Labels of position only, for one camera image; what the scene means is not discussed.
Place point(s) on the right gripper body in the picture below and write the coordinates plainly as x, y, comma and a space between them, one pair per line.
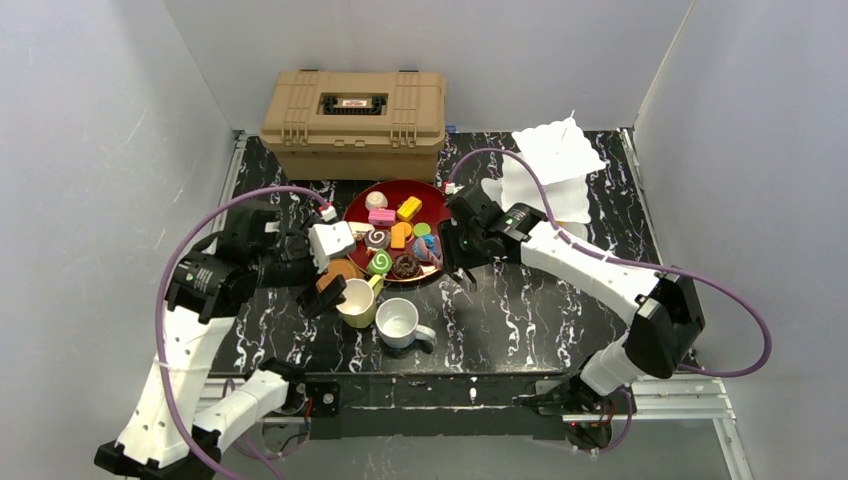
453, 253

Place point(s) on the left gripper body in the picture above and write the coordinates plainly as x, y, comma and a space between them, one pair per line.
318, 281

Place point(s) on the blue toy donut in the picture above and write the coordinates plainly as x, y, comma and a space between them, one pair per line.
424, 246

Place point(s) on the red round tray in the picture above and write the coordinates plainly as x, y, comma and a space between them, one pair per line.
432, 213

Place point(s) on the white tiered cake stand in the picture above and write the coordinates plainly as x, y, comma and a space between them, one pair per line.
562, 158

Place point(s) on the tan plastic toolbox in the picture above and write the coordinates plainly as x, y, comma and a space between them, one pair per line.
324, 125

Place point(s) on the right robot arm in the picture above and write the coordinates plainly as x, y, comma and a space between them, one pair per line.
662, 311

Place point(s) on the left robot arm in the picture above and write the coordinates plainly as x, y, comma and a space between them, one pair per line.
168, 436

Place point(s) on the wooden coaster stack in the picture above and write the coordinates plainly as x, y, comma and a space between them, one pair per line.
344, 267

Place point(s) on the yellow green mug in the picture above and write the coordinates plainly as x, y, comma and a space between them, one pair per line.
358, 309

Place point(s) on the green toy macaron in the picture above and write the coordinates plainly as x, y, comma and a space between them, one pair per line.
421, 229

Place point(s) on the green swirl roll cake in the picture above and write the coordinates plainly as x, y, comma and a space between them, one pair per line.
380, 263

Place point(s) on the yellow toy cake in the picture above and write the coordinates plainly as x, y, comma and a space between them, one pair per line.
409, 208

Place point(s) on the orange toy cake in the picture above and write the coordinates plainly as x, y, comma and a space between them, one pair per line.
400, 235

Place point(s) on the chocolate toy donut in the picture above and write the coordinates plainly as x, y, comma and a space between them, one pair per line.
406, 266

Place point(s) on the white toy cake slice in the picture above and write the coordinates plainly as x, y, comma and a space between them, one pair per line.
360, 230

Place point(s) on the brown swirl roll cake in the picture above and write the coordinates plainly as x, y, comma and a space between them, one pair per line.
377, 239

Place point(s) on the white grey mug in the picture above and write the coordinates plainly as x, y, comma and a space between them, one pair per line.
397, 322

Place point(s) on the pink toy cake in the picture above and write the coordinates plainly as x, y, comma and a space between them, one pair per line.
382, 217

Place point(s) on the white round toy mochi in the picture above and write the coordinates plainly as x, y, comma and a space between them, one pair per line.
376, 200

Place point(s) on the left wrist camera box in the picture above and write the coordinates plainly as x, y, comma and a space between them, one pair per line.
330, 238

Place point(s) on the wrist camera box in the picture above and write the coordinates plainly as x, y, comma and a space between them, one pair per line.
452, 189
330, 238

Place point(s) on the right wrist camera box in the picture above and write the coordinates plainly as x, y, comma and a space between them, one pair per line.
452, 189

